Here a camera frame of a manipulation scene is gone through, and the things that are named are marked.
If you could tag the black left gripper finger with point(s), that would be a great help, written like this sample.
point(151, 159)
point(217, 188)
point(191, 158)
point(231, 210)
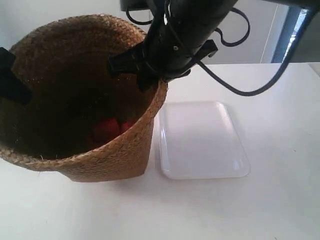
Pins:
point(11, 87)

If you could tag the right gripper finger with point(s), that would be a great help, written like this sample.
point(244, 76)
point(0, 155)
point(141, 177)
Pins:
point(146, 77)

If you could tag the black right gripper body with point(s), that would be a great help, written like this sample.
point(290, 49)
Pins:
point(173, 46)

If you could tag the white rectangular plastic tray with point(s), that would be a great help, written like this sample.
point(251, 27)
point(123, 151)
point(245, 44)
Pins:
point(198, 141)

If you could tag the brown woven wicker basket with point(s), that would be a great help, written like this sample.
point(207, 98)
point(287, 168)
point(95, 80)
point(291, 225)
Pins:
point(65, 65)

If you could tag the red cylinder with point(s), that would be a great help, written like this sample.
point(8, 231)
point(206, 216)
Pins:
point(126, 126)
point(105, 131)

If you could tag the red cylinder upper left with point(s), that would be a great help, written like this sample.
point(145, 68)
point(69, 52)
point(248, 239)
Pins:
point(105, 131)

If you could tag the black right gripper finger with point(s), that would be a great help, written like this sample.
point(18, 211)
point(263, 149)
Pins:
point(130, 61)

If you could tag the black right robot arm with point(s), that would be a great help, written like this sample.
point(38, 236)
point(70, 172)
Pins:
point(211, 12)

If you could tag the red cylinder upper right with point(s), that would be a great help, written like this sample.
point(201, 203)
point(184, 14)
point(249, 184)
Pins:
point(126, 126)

